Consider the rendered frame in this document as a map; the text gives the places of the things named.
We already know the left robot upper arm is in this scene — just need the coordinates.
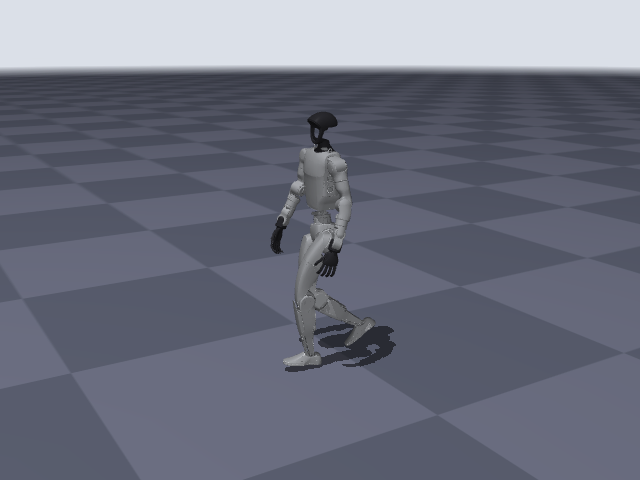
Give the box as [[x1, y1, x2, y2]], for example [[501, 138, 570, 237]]
[[327, 156, 352, 212]]

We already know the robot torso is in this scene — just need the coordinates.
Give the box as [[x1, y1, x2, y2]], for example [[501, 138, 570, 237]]
[[303, 144, 341, 241]]

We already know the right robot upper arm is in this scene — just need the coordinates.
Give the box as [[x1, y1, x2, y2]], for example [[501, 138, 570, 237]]
[[290, 148, 309, 196]]

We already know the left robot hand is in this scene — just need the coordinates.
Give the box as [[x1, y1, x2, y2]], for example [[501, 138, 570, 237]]
[[314, 238, 343, 277]]

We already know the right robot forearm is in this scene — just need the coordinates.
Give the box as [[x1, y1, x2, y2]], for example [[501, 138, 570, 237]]
[[277, 182, 300, 226]]

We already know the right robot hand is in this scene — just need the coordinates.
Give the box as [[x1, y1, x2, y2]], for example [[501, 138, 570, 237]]
[[271, 216, 287, 254]]

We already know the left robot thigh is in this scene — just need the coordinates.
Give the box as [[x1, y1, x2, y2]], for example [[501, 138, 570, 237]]
[[295, 231, 332, 307]]

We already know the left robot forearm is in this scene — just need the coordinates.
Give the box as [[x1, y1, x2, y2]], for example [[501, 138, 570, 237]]
[[332, 199, 351, 250]]

